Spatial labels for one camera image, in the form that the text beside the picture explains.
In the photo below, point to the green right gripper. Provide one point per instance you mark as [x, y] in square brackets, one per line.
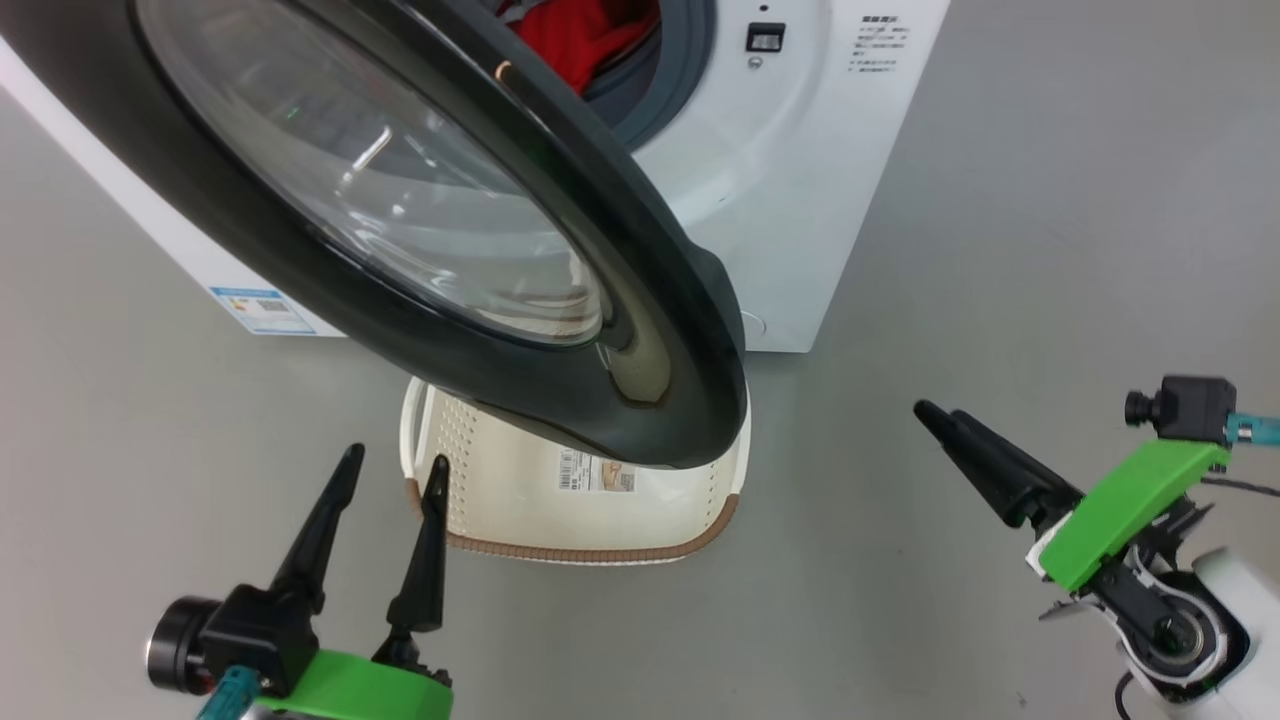
[1130, 510]

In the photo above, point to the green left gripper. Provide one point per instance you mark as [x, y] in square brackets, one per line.
[350, 690]

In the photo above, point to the black round glass washer door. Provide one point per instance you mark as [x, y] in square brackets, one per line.
[560, 330]

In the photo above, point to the red garment with white stripes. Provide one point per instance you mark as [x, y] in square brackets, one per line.
[580, 35]

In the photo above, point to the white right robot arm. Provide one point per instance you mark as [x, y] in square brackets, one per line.
[1230, 610]

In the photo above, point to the cream perforated laundry basket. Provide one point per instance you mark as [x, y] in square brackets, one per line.
[520, 510]

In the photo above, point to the paper basket label sticker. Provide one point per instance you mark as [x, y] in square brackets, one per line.
[597, 470]

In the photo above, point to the white front-load washing machine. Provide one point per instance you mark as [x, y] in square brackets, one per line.
[800, 200]

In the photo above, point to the black door latch socket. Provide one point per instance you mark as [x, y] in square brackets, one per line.
[765, 38]

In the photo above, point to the grey rubber door gasket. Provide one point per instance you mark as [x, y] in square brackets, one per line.
[680, 60]

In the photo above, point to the blue energy label sticker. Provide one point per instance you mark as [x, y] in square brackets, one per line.
[262, 310]

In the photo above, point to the round white filter cover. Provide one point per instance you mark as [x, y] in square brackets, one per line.
[752, 325]

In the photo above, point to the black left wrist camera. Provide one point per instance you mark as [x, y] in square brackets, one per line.
[245, 635]

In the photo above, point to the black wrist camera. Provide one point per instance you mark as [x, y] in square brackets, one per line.
[1190, 408]
[245, 635]

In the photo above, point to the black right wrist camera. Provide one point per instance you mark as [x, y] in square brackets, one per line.
[1190, 408]

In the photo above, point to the teal left camera connector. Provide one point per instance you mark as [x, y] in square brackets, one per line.
[228, 695]

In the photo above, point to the teal camera connector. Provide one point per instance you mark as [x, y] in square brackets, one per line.
[228, 695]
[1255, 430]

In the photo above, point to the teal right camera connector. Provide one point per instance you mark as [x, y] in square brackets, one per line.
[1255, 430]

